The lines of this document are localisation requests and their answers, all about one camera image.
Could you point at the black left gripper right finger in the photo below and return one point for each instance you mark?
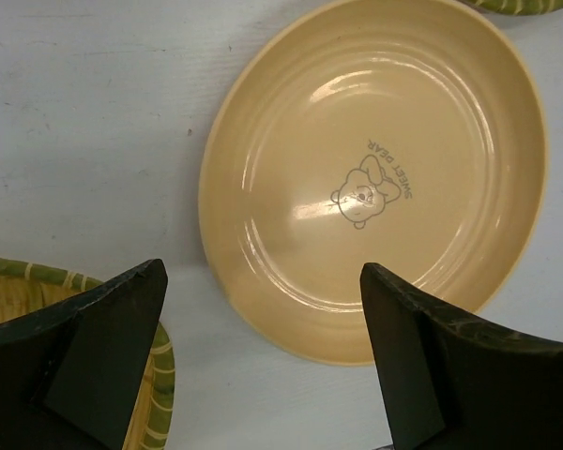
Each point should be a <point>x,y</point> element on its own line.
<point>452,380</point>

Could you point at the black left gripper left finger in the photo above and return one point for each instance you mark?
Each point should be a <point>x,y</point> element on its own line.
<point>65,356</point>

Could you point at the fan-shaped bamboo tray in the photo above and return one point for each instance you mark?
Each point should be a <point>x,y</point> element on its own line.
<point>159,370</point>

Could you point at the tan bear plate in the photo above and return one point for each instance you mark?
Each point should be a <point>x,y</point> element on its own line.
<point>404,133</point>

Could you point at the round bamboo tray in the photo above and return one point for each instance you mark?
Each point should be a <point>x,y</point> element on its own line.
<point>517,7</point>

